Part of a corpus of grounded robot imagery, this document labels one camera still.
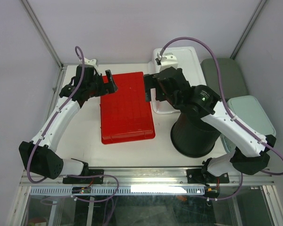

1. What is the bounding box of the black round bucket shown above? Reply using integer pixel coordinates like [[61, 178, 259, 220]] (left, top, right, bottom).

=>
[[170, 113, 221, 158]]

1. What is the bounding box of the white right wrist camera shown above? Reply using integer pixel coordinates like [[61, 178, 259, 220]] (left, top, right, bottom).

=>
[[156, 52, 178, 72]]

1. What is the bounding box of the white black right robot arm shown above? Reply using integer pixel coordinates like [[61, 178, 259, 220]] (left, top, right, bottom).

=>
[[143, 67, 276, 184]]

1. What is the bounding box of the dark green plastic tray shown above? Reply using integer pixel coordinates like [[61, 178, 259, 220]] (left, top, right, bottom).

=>
[[200, 58, 249, 100]]

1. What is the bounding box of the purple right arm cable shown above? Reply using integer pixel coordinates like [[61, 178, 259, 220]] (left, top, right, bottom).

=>
[[157, 36, 283, 201]]

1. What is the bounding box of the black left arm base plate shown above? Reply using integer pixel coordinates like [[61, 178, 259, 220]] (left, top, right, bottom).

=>
[[62, 169, 104, 185]]

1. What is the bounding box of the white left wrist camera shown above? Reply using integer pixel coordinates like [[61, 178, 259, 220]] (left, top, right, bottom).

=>
[[81, 58, 98, 70]]

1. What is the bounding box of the red plastic tray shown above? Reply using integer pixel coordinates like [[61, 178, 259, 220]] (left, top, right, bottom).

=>
[[100, 72, 156, 145]]

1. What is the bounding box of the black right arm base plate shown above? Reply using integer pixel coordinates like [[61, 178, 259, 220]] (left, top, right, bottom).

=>
[[186, 169, 229, 185]]

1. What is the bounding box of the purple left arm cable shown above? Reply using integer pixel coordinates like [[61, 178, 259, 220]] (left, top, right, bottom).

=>
[[25, 46, 120, 203]]

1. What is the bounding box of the white slotted cable duct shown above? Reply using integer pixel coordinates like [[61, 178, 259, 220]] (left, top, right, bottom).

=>
[[30, 185, 205, 196]]

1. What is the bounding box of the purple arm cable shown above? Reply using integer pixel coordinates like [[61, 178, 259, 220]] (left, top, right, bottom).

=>
[[157, 36, 283, 201], [25, 46, 120, 203]]

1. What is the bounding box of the light teal perforated basket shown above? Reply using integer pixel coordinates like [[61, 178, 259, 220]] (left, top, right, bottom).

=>
[[220, 95, 277, 153]]

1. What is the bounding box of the white plastic tub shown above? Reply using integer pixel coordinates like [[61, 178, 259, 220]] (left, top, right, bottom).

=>
[[148, 46, 206, 114]]

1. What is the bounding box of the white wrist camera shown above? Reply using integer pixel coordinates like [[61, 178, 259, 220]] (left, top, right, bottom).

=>
[[81, 58, 98, 70], [156, 52, 178, 72]]

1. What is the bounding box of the aluminium mounting rail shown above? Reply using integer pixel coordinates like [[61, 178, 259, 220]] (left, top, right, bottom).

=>
[[20, 167, 274, 186]]

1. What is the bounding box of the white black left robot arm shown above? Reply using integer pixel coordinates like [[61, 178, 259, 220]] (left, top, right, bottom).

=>
[[19, 65, 118, 184]]

